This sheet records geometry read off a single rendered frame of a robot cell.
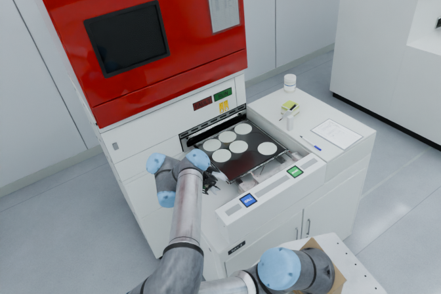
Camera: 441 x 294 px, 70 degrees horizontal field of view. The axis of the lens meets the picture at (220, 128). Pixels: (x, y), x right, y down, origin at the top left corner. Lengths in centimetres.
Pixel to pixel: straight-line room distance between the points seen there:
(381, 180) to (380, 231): 50
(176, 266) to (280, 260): 39
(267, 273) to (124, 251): 165
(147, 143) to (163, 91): 31
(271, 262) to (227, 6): 108
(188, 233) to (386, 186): 222
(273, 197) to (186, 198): 59
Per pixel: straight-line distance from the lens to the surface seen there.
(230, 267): 153
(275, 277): 102
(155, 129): 163
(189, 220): 81
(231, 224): 130
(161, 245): 224
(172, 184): 102
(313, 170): 148
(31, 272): 279
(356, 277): 137
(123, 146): 162
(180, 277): 73
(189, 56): 149
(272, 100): 190
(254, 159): 161
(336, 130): 169
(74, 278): 259
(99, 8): 130
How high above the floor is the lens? 201
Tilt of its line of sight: 38 degrees down
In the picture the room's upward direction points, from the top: 8 degrees counter-clockwise
